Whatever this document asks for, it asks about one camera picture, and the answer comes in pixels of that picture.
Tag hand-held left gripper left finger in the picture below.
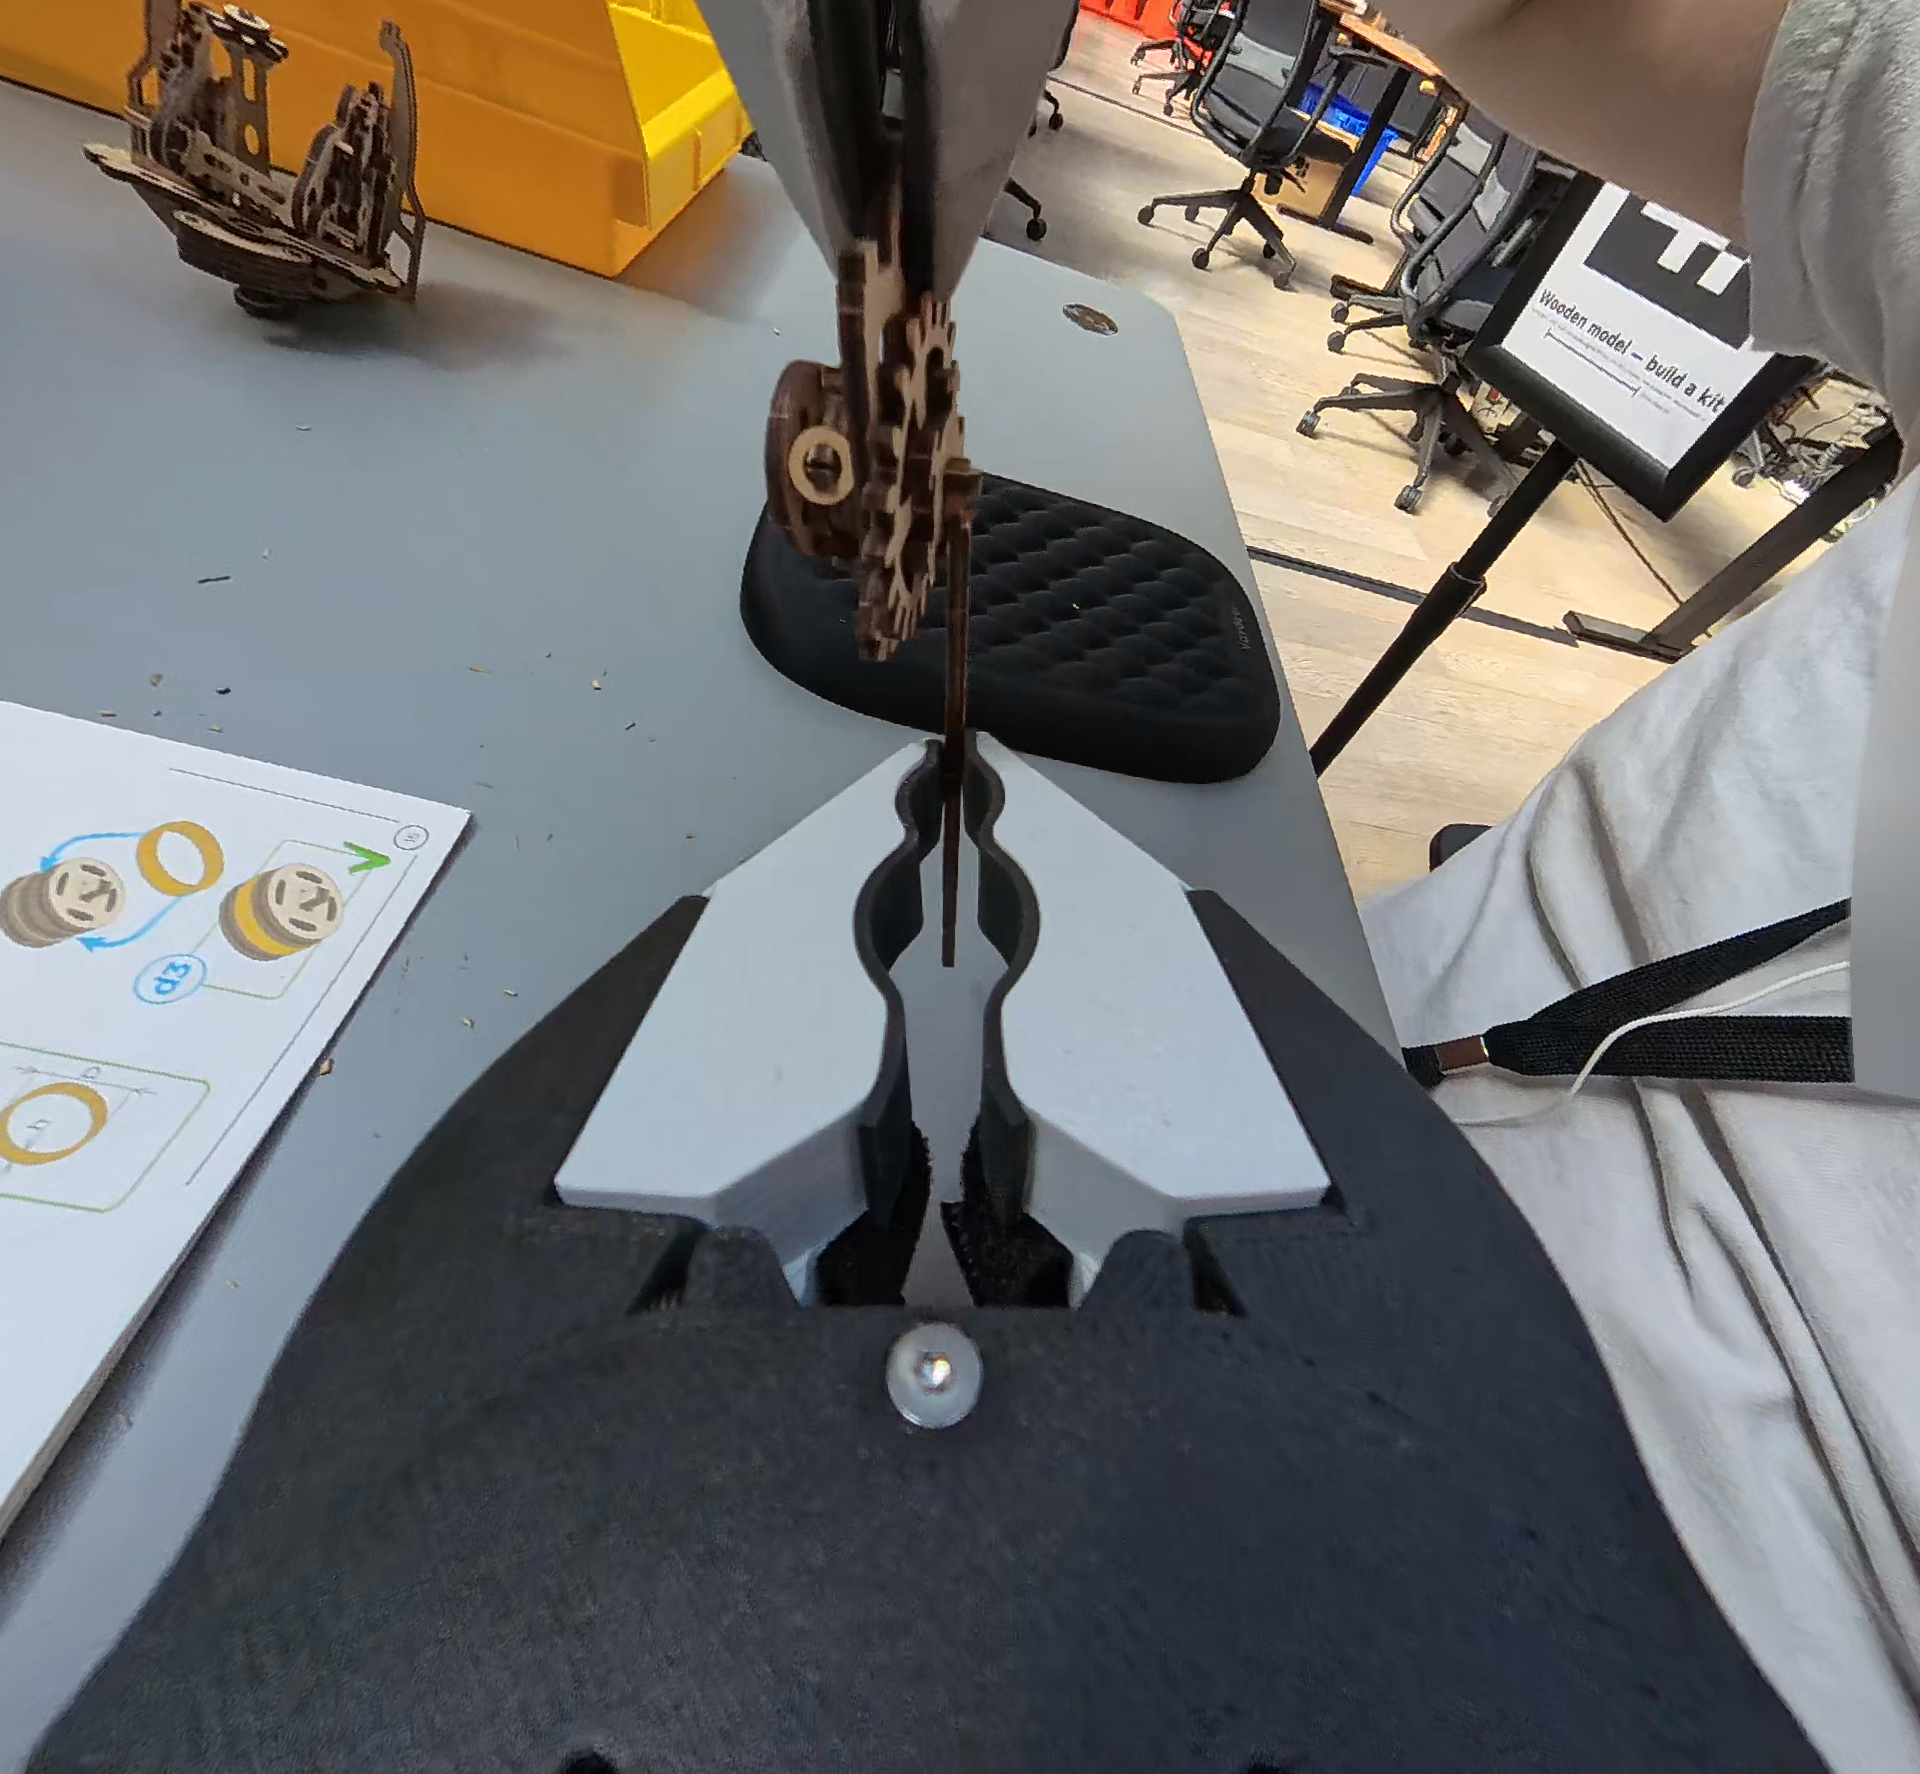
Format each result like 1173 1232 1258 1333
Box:
555 737 961 1265

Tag black lanyard strap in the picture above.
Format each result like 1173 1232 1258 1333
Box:
1410 896 1863 1090

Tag thin wooden stick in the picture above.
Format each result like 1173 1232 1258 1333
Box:
937 530 979 970

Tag operator in white shirt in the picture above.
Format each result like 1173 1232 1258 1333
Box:
1357 0 1920 1774

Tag printed instruction booklet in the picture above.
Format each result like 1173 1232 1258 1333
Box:
0 701 474 1543

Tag yellow plastic storage bin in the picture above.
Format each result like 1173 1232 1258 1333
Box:
0 0 753 281

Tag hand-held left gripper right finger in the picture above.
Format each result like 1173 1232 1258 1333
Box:
968 732 1333 1260

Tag black desk leg frame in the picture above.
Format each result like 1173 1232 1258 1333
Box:
1566 432 1907 667

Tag wooden gear assembly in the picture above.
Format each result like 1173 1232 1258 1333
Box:
765 191 981 667

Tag black quilted wrist rest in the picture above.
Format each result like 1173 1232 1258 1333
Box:
742 473 1284 787

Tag black framed sign stand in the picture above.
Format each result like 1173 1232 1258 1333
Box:
1308 177 1828 776

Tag thin white cable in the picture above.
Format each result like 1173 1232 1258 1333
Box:
1462 962 1857 1134

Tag partly built wooden model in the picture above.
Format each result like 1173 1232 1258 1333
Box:
81 0 431 326

